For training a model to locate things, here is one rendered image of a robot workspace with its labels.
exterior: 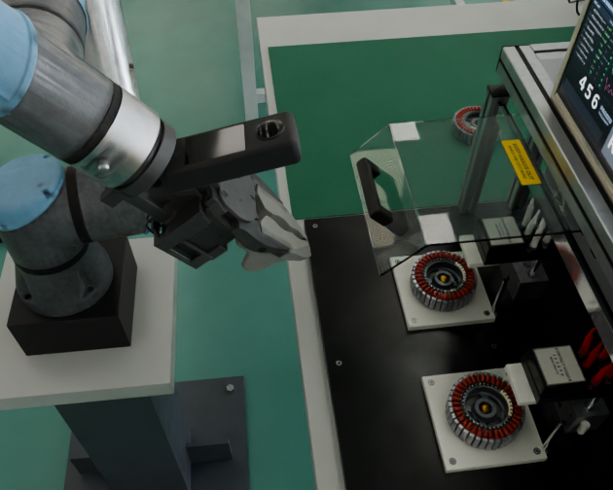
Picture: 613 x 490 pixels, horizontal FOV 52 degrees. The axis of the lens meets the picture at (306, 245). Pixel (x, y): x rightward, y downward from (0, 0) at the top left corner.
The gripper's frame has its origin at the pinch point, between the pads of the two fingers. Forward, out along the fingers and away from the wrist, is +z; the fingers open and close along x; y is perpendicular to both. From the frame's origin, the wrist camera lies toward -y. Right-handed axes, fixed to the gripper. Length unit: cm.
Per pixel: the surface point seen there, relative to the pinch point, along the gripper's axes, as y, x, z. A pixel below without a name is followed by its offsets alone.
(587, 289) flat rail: -18.0, -1.0, 34.3
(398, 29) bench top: -2, -108, 57
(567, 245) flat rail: -18.3, -7.8, 33.9
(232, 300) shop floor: 87, -78, 81
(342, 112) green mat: 14, -75, 44
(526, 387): -4.0, 4.1, 42.6
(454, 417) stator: 7.2, 4.4, 41.8
